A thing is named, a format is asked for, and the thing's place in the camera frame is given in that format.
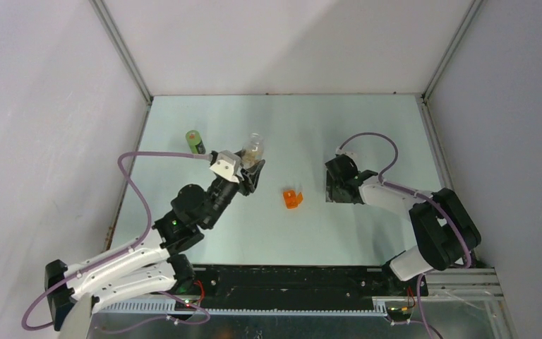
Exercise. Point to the orange pill box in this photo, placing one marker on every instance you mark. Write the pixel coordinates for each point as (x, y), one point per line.
(292, 198)

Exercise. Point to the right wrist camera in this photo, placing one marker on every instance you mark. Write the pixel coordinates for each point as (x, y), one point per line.
(348, 153)

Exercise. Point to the green pill bottle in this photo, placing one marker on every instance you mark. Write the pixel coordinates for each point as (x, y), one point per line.
(195, 142)

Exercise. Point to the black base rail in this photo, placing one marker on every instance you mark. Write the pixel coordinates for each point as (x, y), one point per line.
(295, 288)

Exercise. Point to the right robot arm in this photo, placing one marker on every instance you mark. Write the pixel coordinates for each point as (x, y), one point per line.
(443, 229)

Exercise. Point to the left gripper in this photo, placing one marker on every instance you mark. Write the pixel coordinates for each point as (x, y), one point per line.
(250, 176)

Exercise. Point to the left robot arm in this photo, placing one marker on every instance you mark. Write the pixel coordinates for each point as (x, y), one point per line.
(155, 261)

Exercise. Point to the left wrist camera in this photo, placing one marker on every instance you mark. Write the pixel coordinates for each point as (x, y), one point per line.
(227, 166)

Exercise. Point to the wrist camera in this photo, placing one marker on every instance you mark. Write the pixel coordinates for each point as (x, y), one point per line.
(227, 166)
(348, 153)

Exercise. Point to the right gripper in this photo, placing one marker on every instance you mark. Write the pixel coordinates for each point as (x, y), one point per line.
(331, 193)

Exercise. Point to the clear pill bottle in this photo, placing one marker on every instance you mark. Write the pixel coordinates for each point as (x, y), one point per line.
(255, 143)

